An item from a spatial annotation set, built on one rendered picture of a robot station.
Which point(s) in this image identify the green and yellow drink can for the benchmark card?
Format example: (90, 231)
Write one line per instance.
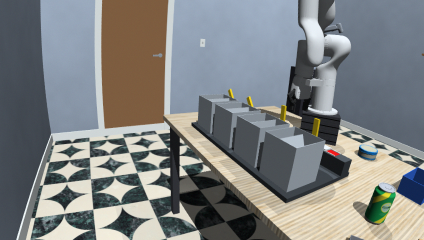
(380, 203)

